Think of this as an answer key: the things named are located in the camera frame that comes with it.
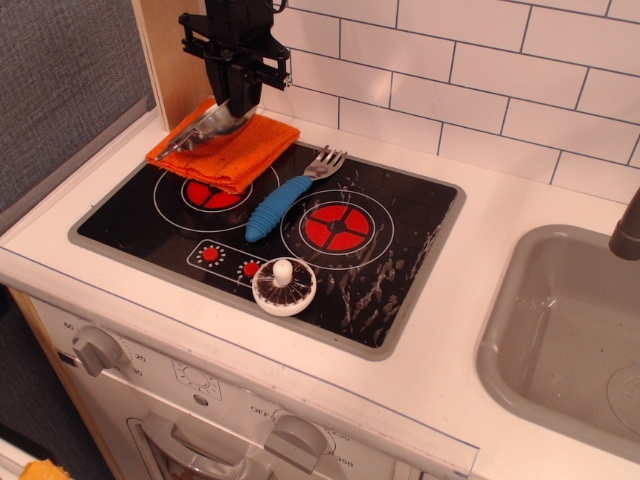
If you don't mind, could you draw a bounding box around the wooden side post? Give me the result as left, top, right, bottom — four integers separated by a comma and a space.
131, 0, 212, 132

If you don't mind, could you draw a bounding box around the grey faucet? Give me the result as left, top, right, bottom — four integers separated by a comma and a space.
609, 189, 640, 261

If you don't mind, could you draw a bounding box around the orange and black cloth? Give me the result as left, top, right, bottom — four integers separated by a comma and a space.
19, 459, 71, 480

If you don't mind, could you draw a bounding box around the red stove knob left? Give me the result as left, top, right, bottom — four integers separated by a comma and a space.
201, 246, 220, 263

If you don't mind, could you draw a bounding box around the red stove knob right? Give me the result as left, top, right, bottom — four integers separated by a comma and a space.
242, 262, 261, 278

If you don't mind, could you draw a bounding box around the grey sink basin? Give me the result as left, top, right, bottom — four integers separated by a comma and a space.
477, 225, 639, 462

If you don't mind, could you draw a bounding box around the black toy stovetop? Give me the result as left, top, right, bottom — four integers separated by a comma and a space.
69, 143, 465, 360

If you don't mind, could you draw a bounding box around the fork with blue handle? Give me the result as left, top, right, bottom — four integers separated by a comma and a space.
245, 146, 348, 243

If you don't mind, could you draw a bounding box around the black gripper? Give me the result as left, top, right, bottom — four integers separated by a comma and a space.
179, 1, 290, 118

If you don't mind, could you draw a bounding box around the grey oven temperature knob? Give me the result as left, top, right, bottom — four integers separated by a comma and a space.
264, 415, 328, 474

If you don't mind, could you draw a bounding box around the orange folded towel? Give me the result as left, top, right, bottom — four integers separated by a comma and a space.
146, 98, 300, 194

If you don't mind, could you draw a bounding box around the white round dish brush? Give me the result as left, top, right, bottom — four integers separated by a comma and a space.
252, 257, 317, 317

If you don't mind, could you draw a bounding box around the stainless steel bowl with handles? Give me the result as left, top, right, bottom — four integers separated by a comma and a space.
151, 100, 257, 162

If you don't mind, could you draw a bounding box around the grey oven door handle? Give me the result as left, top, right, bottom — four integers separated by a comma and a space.
141, 413, 272, 479

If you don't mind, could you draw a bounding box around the red stove knob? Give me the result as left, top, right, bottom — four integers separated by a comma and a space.
201, 246, 220, 263
242, 262, 261, 278

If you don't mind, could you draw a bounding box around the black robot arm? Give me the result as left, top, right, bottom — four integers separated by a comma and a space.
179, 0, 290, 118

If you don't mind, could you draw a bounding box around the grey timer knob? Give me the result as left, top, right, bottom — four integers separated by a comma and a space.
72, 326, 123, 377

